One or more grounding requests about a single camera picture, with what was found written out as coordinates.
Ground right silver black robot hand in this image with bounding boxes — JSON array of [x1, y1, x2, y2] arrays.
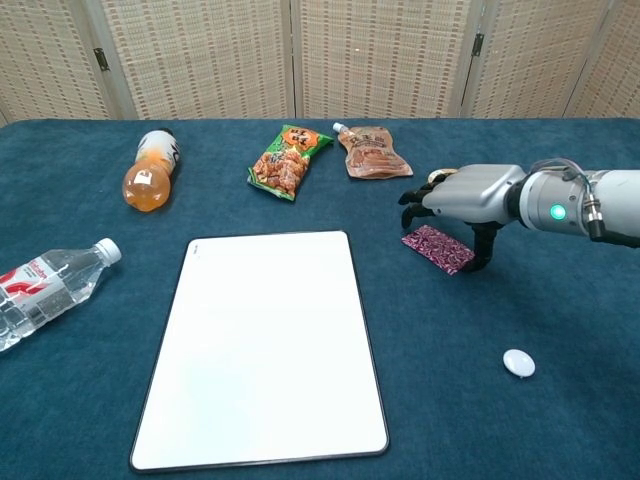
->
[[398, 164, 529, 274]]

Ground pink patterned card packet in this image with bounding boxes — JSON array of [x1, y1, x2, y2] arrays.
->
[[401, 224, 476, 276]]

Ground white rectangular board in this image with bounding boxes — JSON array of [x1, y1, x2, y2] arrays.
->
[[129, 230, 390, 473]]

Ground brown spout pouch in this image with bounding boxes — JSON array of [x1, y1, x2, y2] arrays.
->
[[332, 121, 415, 180]]

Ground blue table cloth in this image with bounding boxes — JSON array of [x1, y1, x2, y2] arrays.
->
[[0, 118, 640, 480]]

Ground small white oval puck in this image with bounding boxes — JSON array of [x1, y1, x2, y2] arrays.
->
[[502, 348, 536, 378]]

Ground green snack bag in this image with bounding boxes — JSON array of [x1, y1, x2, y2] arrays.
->
[[246, 124, 335, 203]]

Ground woven folding screen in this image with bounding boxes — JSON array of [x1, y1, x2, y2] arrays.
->
[[0, 0, 640, 126]]

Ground orange drink bottle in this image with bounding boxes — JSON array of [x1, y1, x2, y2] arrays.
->
[[121, 128, 182, 214]]

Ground clear water bottle red label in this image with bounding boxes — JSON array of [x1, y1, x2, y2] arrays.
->
[[0, 237, 123, 353]]

